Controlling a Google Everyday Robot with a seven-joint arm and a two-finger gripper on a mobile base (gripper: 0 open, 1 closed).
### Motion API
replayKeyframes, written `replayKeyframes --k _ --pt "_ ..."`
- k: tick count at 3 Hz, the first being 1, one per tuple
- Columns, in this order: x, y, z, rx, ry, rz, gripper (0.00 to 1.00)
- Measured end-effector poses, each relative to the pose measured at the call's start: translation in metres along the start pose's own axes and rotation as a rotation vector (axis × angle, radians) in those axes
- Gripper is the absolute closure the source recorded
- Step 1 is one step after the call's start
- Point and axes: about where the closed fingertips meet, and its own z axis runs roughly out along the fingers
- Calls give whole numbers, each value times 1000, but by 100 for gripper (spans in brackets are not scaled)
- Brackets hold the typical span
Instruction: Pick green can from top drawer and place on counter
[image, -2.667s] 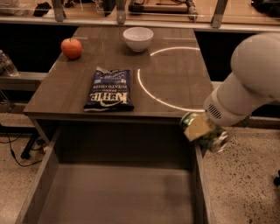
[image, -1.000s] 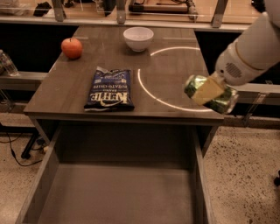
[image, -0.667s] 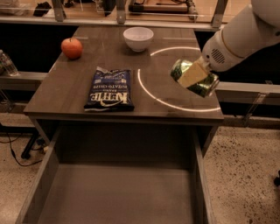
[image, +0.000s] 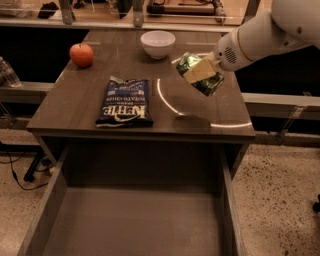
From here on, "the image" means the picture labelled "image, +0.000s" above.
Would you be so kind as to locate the clear plastic water bottle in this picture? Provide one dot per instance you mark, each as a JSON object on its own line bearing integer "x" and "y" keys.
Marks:
{"x": 9, "y": 74}

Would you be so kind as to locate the crushed green soda can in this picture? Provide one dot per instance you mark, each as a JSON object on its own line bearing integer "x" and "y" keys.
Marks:
{"x": 207, "y": 86}

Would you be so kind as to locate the red apple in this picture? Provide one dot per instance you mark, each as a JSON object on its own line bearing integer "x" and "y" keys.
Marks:
{"x": 82, "y": 55}

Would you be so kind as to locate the blue Kettle chips bag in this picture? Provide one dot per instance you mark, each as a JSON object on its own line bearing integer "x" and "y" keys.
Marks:
{"x": 125, "y": 104}

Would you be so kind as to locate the grey counter cabinet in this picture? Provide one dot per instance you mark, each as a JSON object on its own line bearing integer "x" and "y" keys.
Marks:
{"x": 179, "y": 111}

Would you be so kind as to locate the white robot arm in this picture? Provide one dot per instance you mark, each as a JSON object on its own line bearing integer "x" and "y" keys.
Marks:
{"x": 289, "y": 25}

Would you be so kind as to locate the open grey top drawer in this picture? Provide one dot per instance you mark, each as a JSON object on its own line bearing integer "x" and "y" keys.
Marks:
{"x": 157, "y": 200}

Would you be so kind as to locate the black table leg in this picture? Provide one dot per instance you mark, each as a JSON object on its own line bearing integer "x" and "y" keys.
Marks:
{"x": 29, "y": 175}

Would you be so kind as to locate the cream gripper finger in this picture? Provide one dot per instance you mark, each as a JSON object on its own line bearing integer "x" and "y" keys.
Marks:
{"x": 205, "y": 68}

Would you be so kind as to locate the white ceramic bowl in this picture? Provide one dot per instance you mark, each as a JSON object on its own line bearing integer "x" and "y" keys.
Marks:
{"x": 158, "y": 44}

